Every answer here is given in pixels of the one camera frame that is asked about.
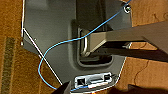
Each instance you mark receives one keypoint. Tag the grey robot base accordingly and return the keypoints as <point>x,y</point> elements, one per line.
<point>46,26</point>

